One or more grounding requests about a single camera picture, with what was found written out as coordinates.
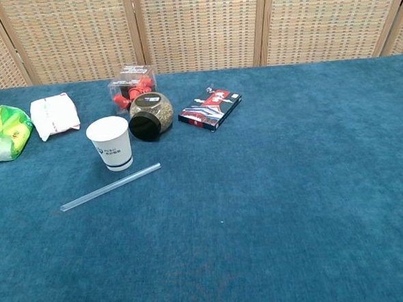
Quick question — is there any transparent plastic straw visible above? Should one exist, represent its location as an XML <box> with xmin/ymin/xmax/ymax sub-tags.
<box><xmin>57</xmin><ymin>163</ymin><xmax>165</xmax><ymax>212</ymax></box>

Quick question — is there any white paper cup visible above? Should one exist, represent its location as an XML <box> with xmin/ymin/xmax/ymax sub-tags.
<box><xmin>85</xmin><ymin>115</ymin><xmax>135</xmax><ymax>174</ymax></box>

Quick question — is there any dark box with red print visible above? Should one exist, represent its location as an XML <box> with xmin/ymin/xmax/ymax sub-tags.
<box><xmin>176</xmin><ymin>84</ymin><xmax>245</xmax><ymax>135</ymax></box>

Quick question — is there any glass jar with black lid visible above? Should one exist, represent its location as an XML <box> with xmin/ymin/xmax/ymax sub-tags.
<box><xmin>126</xmin><ymin>90</ymin><xmax>176</xmax><ymax>143</ymax></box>

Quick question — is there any clear box of red capsules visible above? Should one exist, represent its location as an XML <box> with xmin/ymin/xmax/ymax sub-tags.
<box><xmin>106</xmin><ymin>64</ymin><xmax>158</xmax><ymax>115</ymax></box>

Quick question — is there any woven bamboo folding screen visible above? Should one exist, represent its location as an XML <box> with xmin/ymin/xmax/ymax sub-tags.
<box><xmin>0</xmin><ymin>0</ymin><xmax>403</xmax><ymax>92</ymax></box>

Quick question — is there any white plastic package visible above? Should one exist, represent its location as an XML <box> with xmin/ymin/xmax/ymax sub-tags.
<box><xmin>29</xmin><ymin>92</ymin><xmax>83</xmax><ymax>143</ymax></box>

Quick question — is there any green snack bag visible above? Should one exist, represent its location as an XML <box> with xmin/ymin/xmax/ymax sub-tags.
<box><xmin>0</xmin><ymin>102</ymin><xmax>36</xmax><ymax>163</ymax></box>

